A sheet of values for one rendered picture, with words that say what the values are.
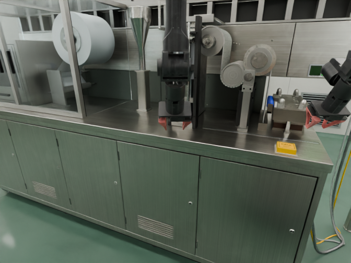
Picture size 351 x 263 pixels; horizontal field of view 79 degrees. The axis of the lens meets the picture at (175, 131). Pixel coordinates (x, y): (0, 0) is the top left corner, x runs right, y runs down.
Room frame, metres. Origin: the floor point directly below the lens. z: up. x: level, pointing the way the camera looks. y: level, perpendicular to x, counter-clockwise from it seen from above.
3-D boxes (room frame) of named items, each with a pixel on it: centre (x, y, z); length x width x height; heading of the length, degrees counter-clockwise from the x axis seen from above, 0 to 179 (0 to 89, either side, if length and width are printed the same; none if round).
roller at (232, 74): (1.24, -0.34, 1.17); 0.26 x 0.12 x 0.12; 158
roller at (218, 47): (1.30, -0.23, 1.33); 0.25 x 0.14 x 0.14; 158
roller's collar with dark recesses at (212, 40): (1.16, -0.17, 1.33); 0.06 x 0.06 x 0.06; 68
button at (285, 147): (0.81, -0.46, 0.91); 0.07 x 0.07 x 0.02; 68
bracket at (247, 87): (1.06, -0.36, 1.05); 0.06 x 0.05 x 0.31; 158
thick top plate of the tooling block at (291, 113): (1.16, -0.63, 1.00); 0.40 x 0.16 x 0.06; 158
